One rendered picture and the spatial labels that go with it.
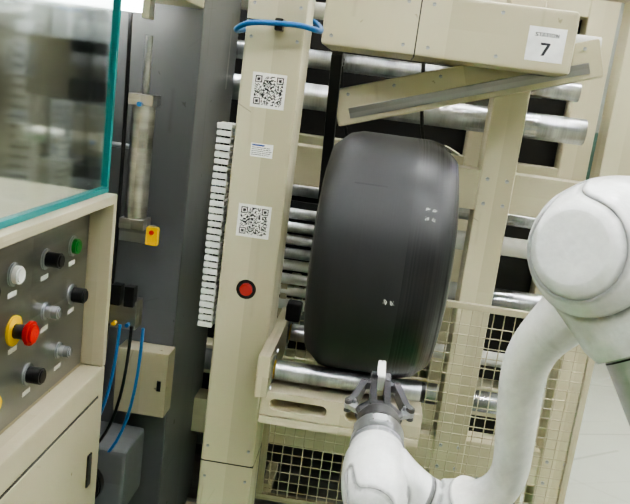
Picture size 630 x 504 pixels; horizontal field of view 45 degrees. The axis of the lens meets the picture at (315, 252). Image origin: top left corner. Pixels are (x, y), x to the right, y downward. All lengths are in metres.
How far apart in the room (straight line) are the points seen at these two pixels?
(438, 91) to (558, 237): 1.37
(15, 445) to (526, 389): 0.82
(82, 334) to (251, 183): 0.49
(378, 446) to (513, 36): 1.12
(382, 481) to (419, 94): 1.19
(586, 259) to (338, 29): 1.32
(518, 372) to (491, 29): 1.10
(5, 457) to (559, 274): 0.93
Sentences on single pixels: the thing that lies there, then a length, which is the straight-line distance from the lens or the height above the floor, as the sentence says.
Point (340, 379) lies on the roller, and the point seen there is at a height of 0.91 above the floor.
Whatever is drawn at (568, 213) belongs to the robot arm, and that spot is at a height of 1.45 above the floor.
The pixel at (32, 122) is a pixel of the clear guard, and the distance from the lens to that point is 1.28.
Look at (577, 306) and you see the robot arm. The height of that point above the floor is 1.37.
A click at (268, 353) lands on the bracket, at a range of 1.70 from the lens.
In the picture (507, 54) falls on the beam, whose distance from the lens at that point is 1.96.
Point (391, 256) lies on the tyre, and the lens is 1.52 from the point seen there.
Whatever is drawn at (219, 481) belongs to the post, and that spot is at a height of 0.57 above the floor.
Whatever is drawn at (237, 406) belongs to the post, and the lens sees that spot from 1.86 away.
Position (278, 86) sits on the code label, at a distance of 1.70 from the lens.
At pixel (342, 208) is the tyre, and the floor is 1.30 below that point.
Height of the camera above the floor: 1.53
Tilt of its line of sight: 12 degrees down
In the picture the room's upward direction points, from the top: 7 degrees clockwise
